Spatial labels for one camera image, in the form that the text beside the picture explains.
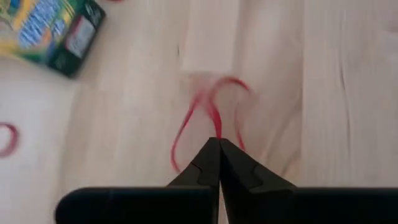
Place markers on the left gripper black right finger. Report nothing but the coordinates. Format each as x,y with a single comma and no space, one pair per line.
280,205

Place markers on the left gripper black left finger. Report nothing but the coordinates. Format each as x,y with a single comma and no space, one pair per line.
140,205

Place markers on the yellow blue Crayola crayon box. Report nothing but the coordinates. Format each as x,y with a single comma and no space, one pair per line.
46,31

